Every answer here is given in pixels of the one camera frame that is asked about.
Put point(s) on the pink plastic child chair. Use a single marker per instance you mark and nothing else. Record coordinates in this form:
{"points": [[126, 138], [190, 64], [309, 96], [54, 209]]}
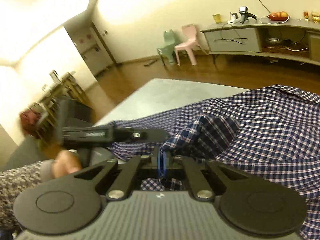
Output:
{"points": [[190, 32]]}

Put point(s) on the blue plaid shirt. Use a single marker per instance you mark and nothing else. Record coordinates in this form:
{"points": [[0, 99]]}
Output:
{"points": [[272, 132]]}

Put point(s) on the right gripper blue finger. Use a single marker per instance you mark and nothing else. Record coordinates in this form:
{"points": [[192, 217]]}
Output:
{"points": [[165, 162], [159, 163]]}

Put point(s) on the remote control on floor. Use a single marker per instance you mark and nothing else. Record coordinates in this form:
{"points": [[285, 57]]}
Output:
{"points": [[149, 63]]}

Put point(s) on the black handheld scanner gun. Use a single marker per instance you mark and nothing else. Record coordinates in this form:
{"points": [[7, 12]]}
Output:
{"points": [[245, 15]]}

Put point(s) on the golden ornament set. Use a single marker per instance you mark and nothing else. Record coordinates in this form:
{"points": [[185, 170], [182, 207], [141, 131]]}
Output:
{"points": [[313, 16]]}

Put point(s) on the red fruit plate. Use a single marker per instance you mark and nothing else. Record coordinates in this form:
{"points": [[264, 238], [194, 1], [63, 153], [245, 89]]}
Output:
{"points": [[278, 16]]}

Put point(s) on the grey patterned sleeve forearm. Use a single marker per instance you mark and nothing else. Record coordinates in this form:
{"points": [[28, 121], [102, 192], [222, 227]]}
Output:
{"points": [[15, 181]]}

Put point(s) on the yellow cup on cabinet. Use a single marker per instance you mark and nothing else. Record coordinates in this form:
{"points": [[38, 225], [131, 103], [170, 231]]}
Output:
{"points": [[217, 18]]}

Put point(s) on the long grey tv cabinet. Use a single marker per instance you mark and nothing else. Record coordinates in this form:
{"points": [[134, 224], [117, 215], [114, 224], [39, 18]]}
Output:
{"points": [[292, 40]]}

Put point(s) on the person left hand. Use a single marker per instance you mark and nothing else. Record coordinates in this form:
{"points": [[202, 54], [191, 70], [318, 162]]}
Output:
{"points": [[65, 163]]}

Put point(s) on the green plastic child chair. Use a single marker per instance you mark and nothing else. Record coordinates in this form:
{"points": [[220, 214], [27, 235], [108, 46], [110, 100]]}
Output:
{"points": [[167, 49]]}

